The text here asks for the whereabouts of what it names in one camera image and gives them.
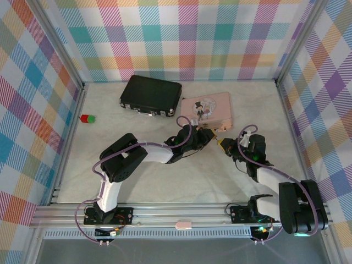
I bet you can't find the pink tin box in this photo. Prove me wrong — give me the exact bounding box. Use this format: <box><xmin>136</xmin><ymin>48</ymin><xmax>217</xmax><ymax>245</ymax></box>
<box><xmin>180</xmin><ymin>91</ymin><xmax>235</xmax><ymax>133</ymax></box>

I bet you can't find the black briefcase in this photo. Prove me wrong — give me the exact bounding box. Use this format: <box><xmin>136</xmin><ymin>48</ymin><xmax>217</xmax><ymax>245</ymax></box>
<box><xmin>118</xmin><ymin>74</ymin><xmax>183</xmax><ymax>118</ymax></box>

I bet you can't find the pink eraser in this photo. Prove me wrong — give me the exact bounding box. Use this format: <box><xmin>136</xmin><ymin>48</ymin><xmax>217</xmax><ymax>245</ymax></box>
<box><xmin>175</xmin><ymin>219</ymin><xmax>192</xmax><ymax>230</ymax></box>

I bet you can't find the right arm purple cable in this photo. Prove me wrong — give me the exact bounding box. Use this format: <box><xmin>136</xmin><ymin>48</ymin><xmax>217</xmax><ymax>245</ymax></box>
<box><xmin>236</xmin><ymin>125</ymin><xmax>321</xmax><ymax>244</ymax></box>

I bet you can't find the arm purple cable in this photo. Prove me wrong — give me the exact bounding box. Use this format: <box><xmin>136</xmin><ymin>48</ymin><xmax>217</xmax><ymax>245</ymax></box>
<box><xmin>75</xmin><ymin>115</ymin><xmax>197</xmax><ymax>244</ymax></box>
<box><xmin>236</xmin><ymin>125</ymin><xmax>321</xmax><ymax>244</ymax></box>

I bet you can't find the aluminium frame side rail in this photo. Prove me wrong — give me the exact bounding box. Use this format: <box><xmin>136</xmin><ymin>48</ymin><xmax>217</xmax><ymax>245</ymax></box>
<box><xmin>49</xmin><ymin>82</ymin><xmax>89</xmax><ymax>206</ymax></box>
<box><xmin>276</xmin><ymin>79</ymin><xmax>313</xmax><ymax>182</ymax></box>

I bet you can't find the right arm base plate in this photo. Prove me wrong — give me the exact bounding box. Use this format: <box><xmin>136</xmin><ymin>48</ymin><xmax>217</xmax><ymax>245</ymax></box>
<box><xmin>229</xmin><ymin>205</ymin><xmax>281</xmax><ymax>224</ymax></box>

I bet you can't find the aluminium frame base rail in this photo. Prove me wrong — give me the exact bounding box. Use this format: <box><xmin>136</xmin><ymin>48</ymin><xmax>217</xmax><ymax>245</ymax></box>
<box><xmin>30</xmin><ymin>203</ymin><xmax>335</xmax><ymax>229</ymax></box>

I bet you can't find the slotted grey cable duct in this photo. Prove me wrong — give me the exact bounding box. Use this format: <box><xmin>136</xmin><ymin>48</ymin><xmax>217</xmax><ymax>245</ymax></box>
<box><xmin>43</xmin><ymin>227</ymin><xmax>254</xmax><ymax>239</ymax></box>

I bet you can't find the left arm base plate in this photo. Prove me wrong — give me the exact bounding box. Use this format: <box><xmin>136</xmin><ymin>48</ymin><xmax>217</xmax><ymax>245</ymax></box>
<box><xmin>84</xmin><ymin>206</ymin><xmax>135</xmax><ymax>227</ymax></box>

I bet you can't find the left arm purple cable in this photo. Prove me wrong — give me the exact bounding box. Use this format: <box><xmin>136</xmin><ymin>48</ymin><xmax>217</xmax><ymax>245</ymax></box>
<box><xmin>75</xmin><ymin>115</ymin><xmax>197</xmax><ymax>244</ymax></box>

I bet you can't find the aluminium frame post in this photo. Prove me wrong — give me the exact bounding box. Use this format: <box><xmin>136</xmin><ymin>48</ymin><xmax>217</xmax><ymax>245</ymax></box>
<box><xmin>274</xmin><ymin>0</ymin><xmax>327</xmax><ymax>87</ymax></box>
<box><xmin>30</xmin><ymin>0</ymin><xmax>86</xmax><ymax>90</ymax></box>

